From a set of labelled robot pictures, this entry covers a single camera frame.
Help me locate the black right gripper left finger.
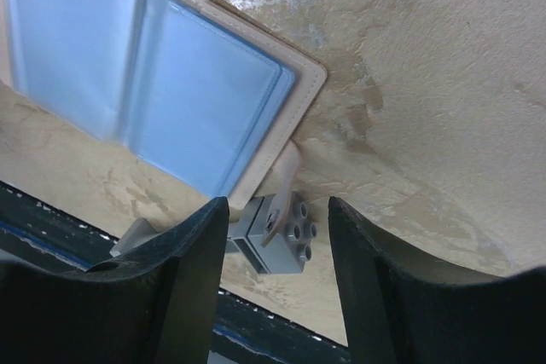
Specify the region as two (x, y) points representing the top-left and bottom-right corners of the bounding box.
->
(1, 198), (229, 363)

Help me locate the beige card holder wallet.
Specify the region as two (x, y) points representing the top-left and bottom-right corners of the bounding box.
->
(1, 0), (327, 210)

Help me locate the grey truss piece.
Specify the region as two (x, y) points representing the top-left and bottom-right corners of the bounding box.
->
(108, 191), (319, 276)

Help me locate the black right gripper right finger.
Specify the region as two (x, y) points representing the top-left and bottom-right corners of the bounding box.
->
(328, 197), (545, 363)

